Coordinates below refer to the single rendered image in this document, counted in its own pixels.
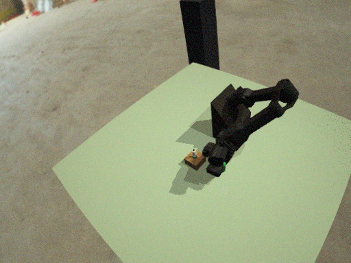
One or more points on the tan square block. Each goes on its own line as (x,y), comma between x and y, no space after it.
(195,163)

